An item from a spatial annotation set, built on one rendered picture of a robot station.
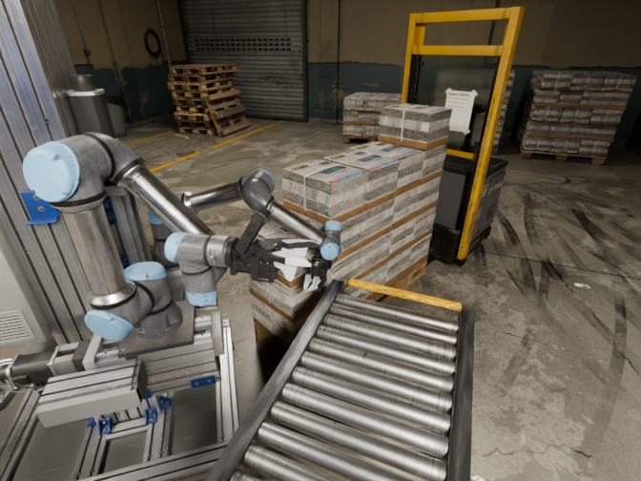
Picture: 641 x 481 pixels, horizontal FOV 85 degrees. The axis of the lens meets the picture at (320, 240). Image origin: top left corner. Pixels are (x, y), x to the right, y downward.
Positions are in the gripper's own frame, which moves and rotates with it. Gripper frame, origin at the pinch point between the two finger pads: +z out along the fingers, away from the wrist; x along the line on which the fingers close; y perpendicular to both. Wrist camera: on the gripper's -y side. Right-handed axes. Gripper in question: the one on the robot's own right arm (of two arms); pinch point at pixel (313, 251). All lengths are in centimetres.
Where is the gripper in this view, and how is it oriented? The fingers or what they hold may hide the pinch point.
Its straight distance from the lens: 80.1
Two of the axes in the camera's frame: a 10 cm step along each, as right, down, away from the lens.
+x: -1.7, 3.5, -9.2
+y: -0.3, 9.3, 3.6
